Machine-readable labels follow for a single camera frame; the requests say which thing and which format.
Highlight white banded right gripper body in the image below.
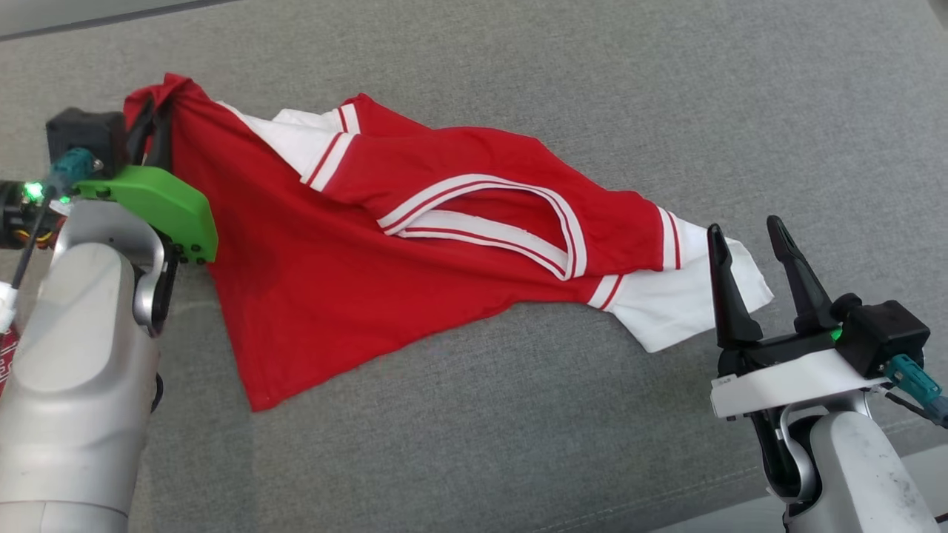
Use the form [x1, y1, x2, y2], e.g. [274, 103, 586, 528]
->
[710, 329, 890, 422]

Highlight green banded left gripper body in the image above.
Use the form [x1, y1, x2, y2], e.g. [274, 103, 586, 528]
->
[0, 164, 219, 265]

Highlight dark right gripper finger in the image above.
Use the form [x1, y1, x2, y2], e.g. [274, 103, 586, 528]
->
[766, 214, 842, 335]
[707, 223, 764, 349]

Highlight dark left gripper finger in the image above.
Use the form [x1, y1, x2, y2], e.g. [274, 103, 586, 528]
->
[150, 101, 176, 170]
[127, 98, 157, 164]

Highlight red white Bulls jersey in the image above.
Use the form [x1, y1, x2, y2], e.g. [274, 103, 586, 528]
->
[122, 73, 775, 413]

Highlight grey fabric sofa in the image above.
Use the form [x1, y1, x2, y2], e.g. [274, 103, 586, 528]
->
[0, 0, 948, 533]

